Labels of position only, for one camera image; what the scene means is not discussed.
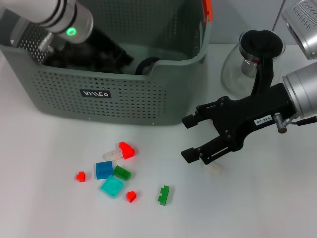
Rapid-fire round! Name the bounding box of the green rectangular building brick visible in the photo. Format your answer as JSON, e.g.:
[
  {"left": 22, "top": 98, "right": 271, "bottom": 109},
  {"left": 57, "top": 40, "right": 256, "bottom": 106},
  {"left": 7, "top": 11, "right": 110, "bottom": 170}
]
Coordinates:
[{"left": 113, "top": 165, "right": 132, "bottom": 182}]

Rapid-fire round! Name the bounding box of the grey-green perforated storage bin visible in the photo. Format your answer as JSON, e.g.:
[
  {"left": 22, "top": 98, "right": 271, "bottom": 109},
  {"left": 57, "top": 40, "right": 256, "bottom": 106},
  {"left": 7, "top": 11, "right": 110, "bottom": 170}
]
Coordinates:
[{"left": 0, "top": 0, "right": 213, "bottom": 126}]

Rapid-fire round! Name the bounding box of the clear white building brick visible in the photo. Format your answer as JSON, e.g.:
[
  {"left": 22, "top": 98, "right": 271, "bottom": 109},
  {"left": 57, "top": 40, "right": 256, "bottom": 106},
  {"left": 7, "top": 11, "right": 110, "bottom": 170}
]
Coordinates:
[
  {"left": 103, "top": 148, "right": 123, "bottom": 161},
  {"left": 203, "top": 161, "right": 223, "bottom": 175}
]

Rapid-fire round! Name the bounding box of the large bright red brick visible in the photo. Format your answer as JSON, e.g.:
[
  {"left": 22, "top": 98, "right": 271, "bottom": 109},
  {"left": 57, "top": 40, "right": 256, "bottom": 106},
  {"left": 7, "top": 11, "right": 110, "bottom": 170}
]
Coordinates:
[{"left": 118, "top": 141, "right": 136, "bottom": 160}]

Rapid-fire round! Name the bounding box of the blue building brick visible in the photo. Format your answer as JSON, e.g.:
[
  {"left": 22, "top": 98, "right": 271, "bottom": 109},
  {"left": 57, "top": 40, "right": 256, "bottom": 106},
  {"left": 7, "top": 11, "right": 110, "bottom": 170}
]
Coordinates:
[{"left": 95, "top": 160, "right": 114, "bottom": 180}]

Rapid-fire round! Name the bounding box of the right gripper metal plug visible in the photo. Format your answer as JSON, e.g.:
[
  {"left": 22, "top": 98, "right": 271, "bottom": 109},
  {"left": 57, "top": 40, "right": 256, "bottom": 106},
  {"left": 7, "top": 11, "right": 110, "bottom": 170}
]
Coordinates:
[{"left": 273, "top": 113, "right": 298, "bottom": 134}]

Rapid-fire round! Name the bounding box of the glass teapot with black lid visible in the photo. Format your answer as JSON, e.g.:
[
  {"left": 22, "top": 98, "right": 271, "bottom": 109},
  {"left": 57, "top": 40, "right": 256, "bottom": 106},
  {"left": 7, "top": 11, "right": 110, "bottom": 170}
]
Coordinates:
[{"left": 221, "top": 29, "right": 286, "bottom": 96}]

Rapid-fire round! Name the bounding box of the gripper metal plug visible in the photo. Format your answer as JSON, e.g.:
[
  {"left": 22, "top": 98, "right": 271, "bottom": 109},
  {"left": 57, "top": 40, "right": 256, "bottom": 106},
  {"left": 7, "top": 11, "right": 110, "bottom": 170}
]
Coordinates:
[
  {"left": 273, "top": 113, "right": 298, "bottom": 134},
  {"left": 38, "top": 32, "right": 55, "bottom": 53}
]

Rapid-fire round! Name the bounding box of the teal square flat plate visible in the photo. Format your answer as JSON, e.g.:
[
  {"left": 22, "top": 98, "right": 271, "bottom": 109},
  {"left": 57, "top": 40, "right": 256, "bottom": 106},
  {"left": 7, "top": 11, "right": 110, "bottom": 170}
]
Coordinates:
[{"left": 100, "top": 175, "right": 124, "bottom": 199}]

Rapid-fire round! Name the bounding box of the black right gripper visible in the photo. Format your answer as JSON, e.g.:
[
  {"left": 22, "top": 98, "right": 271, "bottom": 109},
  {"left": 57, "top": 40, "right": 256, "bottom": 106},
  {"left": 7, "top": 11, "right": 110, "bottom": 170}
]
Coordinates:
[{"left": 181, "top": 83, "right": 294, "bottom": 164}]

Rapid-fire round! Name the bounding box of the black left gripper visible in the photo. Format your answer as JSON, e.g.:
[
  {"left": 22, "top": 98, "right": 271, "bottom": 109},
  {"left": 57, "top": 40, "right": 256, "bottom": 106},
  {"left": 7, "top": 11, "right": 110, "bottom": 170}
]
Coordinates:
[{"left": 86, "top": 28, "right": 134, "bottom": 72}]

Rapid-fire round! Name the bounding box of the left gripper metal plug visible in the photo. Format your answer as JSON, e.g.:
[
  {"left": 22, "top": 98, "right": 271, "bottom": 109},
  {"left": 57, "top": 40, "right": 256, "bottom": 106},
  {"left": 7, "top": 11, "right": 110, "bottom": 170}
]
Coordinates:
[{"left": 38, "top": 32, "right": 55, "bottom": 53}]

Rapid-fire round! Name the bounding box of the green notched building brick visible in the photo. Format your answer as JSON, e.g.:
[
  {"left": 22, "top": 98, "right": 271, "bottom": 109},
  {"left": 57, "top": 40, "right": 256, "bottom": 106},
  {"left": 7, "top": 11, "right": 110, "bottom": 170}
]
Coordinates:
[{"left": 158, "top": 185, "right": 171, "bottom": 206}]

